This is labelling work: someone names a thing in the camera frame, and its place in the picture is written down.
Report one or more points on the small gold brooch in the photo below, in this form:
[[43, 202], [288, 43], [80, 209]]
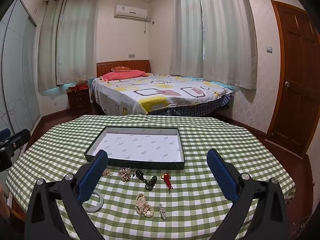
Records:
[[107, 173]]

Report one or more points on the pink pillow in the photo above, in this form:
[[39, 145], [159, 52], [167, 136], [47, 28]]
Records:
[[122, 75]]

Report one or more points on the white air conditioner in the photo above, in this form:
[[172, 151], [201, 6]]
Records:
[[130, 12]]

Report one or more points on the glass wardrobe sliding door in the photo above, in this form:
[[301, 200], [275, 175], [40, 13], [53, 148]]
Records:
[[17, 75]]

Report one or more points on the blue plaid bed sheet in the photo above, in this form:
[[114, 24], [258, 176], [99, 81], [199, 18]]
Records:
[[190, 106]]

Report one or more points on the metal door knob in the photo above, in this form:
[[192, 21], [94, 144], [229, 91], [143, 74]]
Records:
[[287, 84]]

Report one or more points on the brown wooden door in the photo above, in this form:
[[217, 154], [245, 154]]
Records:
[[297, 80]]

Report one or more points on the white jade bangle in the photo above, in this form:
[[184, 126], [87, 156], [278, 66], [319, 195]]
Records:
[[98, 203]]

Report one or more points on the red box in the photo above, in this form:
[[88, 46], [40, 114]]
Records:
[[81, 87]]

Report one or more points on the white striped curtain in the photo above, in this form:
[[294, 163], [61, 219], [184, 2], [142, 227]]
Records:
[[77, 42], [47, 50], [230, 35], [186, 30]]

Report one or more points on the orange cushion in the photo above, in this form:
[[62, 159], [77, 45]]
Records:
[[120, 69]]

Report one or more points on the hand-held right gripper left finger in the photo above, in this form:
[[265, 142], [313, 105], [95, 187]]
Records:
[[92, 178]]

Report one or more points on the white patterned bedsheet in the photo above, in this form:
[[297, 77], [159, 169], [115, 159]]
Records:
[[155, 90]]

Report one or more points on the gold crystal bead cluster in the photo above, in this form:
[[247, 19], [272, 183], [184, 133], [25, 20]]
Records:
[[124, 174]]

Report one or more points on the wall light switch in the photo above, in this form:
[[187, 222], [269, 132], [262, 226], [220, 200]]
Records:
[[269, 49]]

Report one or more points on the green tray box white lining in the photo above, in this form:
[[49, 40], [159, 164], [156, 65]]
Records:
[[140, 145]]

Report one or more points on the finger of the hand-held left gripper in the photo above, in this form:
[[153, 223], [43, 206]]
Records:
[[17, 140]]

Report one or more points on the wooden bed headboard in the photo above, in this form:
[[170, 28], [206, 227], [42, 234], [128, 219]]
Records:
[[125, 63]]

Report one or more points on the dark wooden nightstand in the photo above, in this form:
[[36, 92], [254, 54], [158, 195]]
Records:
[[80, 102]]

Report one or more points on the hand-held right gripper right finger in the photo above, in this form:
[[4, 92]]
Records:
[[222, 177]]

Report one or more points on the green checked tablecloth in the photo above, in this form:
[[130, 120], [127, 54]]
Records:
[[212, 135]]

